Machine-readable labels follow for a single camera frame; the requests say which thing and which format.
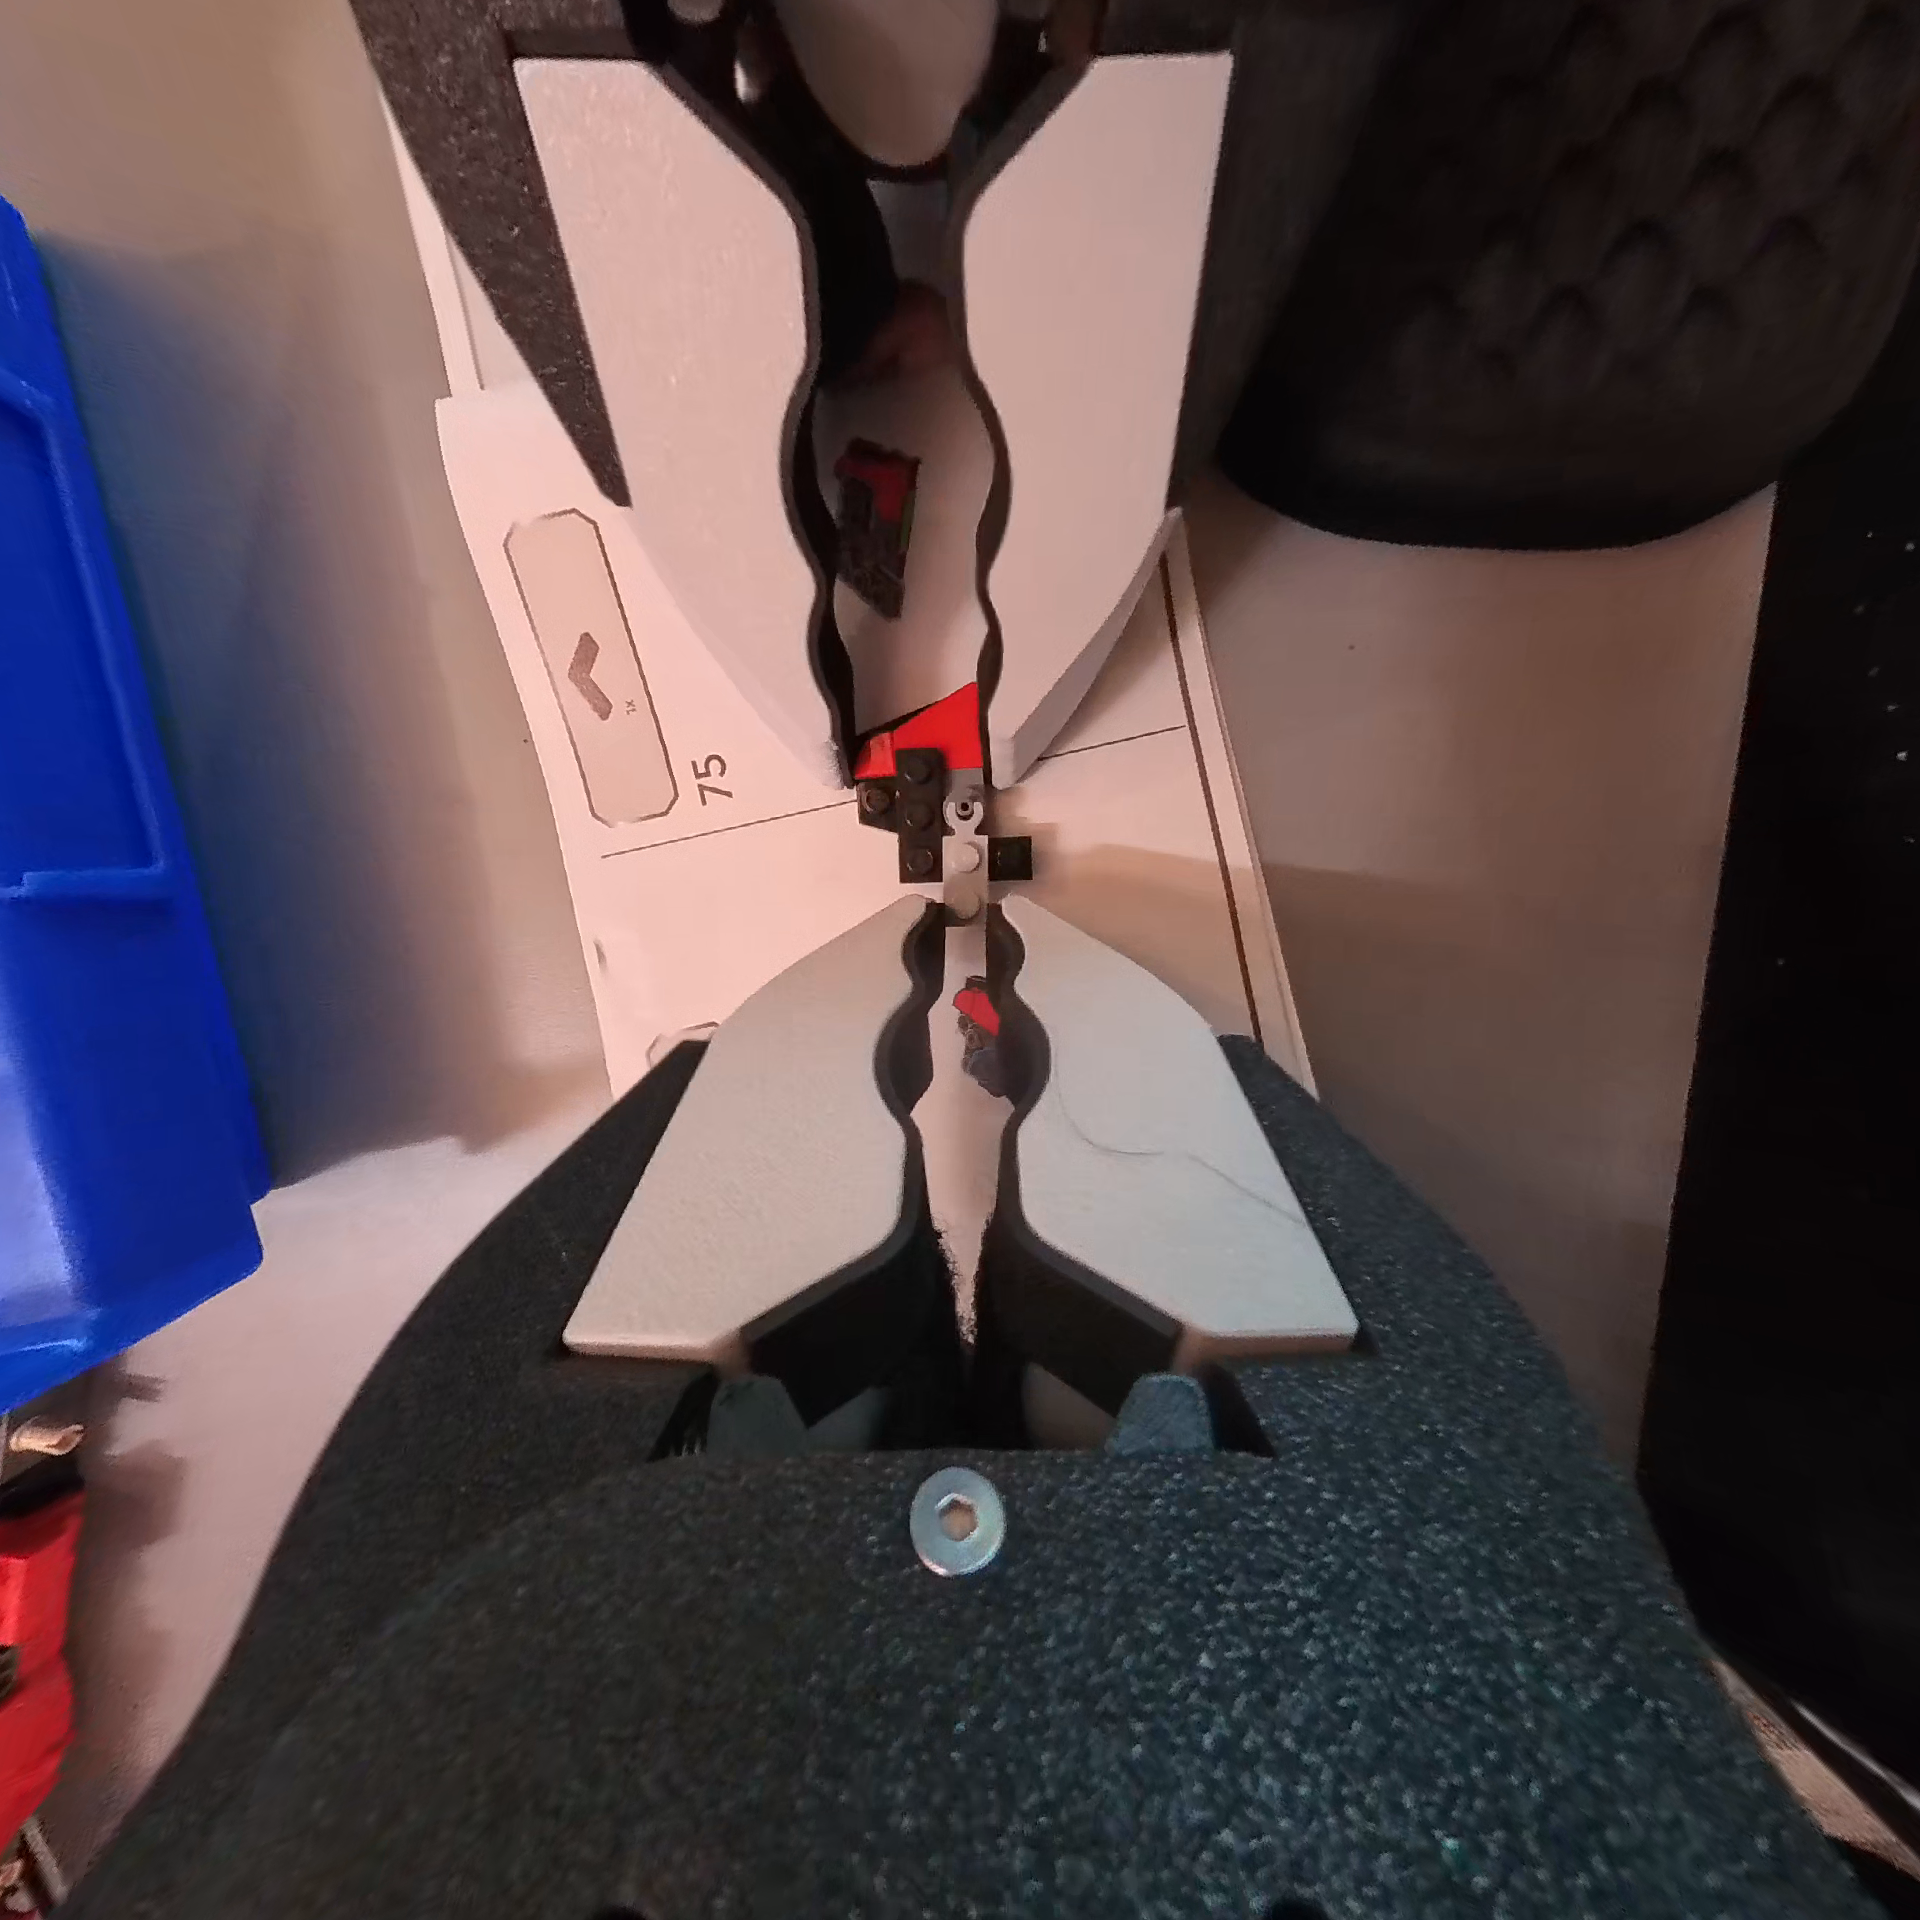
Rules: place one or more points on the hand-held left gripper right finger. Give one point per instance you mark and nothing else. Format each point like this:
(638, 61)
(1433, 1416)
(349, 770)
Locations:
(1171, 1198)

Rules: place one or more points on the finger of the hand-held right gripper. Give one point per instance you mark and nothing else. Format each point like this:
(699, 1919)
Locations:
(1094, 332)
(672, 332)

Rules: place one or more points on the person's black sparkly clothing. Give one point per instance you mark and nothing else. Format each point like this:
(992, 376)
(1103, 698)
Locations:
(1800, 1048)

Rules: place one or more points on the red black grey brick assembly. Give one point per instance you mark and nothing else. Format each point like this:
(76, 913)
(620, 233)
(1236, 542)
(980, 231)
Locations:
(909, 817)

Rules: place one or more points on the white instruction booklet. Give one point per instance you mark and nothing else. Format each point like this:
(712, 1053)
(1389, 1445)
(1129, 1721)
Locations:
(718, 932)

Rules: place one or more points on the pile of assorted toy bricks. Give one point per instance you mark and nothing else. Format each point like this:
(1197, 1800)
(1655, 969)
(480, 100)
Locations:
(29, 1650)

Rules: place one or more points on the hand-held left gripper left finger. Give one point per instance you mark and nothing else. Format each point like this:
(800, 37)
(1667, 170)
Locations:
(747, 1169)

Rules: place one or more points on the blue plastic bin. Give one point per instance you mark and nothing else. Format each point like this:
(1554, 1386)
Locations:
(104, 900)

